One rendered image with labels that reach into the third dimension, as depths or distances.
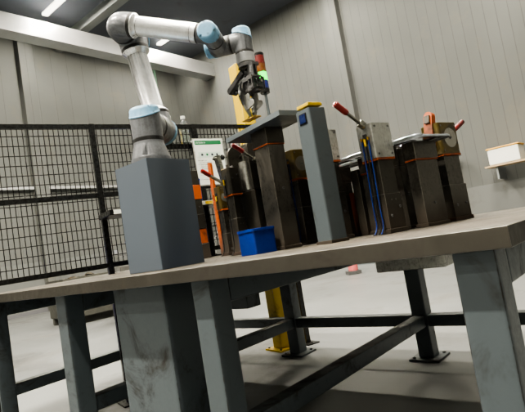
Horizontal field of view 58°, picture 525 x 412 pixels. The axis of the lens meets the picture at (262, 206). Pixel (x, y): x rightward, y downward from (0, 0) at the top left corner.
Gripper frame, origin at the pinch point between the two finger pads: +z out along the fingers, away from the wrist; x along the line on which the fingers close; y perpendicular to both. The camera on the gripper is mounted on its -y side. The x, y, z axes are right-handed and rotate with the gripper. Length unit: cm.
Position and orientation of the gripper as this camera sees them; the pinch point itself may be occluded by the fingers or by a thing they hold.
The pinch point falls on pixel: (251, 114)
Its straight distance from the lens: 195.0
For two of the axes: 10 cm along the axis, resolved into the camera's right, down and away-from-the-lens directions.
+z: 1.6, 9.8, -0.7
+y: 6.7, -1.6, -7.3
